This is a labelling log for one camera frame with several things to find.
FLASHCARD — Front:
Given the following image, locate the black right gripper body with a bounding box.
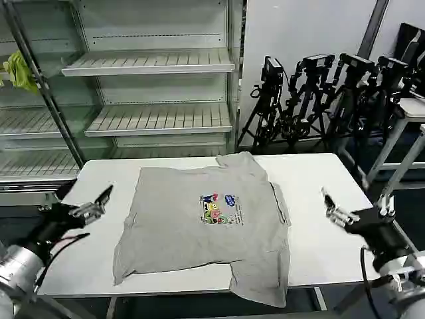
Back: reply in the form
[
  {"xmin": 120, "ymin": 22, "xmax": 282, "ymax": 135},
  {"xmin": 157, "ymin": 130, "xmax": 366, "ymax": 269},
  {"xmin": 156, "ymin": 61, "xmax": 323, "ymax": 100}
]
[{"xmin": 344, "ymin": 208, "xmax": 410, "ymax": 270}]

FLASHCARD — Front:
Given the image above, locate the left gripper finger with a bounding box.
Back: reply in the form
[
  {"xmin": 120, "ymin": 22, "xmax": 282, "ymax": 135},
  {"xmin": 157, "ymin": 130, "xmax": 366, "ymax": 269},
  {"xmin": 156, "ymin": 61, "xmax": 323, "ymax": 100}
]
[
  {"xmin": 70, "ymin": 183, "xmax": 114, "ymax": 229},
  {"xmin": 37, "ymin": 179, "xmax": 79, "ymax": 213}
]

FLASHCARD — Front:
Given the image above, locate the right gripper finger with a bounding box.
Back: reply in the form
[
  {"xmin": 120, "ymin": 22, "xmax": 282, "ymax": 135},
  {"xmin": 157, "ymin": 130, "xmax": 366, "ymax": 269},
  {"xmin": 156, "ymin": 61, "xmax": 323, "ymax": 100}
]
[
  {"xmin": 320, "ymin": 186, "xmax": 354, "ymax": 227},
  {"xmin": 377, "ymin": 193, "xmax": 396, "ymax": 217}
]

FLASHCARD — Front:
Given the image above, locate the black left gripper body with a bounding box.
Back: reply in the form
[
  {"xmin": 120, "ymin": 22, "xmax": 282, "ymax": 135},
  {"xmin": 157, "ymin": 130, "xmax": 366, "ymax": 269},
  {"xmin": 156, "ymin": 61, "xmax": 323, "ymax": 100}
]
[{"xmin": 28, "ymin": 201, "xmax": 88, "ymax": 263}]

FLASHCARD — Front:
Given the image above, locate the grey printed t-shirt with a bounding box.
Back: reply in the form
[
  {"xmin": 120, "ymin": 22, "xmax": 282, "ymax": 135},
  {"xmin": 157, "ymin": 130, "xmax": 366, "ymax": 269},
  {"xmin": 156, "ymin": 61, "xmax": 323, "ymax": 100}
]
[{"xmin": 112, "ymin": 151, "xmax": 292, "ymax": 308}]

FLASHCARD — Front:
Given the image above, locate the white side table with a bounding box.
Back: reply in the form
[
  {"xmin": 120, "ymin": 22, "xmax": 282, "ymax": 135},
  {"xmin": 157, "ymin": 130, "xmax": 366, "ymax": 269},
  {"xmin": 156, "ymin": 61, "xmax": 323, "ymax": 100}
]
[{"xmin": 331, "ymin": 96, "xmax": 425, "ymax": 193}]

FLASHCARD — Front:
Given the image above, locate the yellow-green cloth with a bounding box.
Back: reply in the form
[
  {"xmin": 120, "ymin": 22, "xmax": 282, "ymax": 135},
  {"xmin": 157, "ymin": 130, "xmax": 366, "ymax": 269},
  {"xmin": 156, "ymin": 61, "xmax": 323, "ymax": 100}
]
[{"xmin": 2, "ymin": 49, "xmax": 40, "ymax": 96}]

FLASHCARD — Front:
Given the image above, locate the empty display shelf unit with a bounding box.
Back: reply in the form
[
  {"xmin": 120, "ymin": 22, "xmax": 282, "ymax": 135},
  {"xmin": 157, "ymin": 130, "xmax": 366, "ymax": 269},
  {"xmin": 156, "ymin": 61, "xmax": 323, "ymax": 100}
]
[{"xmin": 0, "ymin": 0, "xmax": 248, "ymax": 200}]

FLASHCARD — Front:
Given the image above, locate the black monitor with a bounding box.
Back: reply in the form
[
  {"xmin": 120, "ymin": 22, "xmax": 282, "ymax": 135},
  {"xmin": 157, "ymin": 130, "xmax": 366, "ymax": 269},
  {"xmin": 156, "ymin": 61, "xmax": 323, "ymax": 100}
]
[{"xmin": 396, "ymin": 22, "xmax": 425, "ymax": 69}]

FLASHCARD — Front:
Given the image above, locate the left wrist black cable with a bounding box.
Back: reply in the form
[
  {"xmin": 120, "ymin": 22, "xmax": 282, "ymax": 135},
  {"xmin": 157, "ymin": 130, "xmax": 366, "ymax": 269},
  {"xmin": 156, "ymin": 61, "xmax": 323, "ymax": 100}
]
[{"xmin": 33, "ymin": 232, "xmax": 91, "ymax": 294}]

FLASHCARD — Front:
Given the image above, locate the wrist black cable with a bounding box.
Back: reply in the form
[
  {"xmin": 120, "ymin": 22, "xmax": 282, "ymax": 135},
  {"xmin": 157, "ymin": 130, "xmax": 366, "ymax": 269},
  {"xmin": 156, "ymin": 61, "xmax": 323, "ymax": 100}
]
[
  {"xmin": 360, "ymin": 245, "xmax": 402, "ymax": 319},
  {"xmin": 33, "ymin": 232, "xmax": 91, "ymax": 294}
]

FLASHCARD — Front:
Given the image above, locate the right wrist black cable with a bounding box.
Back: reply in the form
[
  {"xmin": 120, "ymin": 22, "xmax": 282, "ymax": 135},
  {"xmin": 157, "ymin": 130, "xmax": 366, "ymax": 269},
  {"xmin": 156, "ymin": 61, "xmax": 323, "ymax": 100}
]
[{"xmin": 360, "ymin": 245, "xmax": 402, "ymax": 319}]

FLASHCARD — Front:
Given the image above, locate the white metal table frame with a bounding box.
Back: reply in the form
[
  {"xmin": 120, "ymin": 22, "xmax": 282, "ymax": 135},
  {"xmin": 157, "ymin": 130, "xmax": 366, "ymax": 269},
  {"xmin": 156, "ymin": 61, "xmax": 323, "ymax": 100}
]
[{"xmin": 361, "ymin": 123, "xmax": 425, "ymax": 266}]

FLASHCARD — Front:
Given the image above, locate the grey metal rack post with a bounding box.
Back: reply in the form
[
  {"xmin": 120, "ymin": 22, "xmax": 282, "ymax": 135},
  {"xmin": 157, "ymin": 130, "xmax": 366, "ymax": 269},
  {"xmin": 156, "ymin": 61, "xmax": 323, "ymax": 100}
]
[{"xmin": 0, "ymin": 0, "xmax": 86, "ymax": 169}]

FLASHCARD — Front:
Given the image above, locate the grey slanted wall beam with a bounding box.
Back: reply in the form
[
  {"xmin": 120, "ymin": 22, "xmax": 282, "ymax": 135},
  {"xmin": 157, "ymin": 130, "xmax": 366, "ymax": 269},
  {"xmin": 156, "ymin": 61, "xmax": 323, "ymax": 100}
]
[{"xmin": 359, "ymin": 0, "xmax": 390, "ymax": 56}]

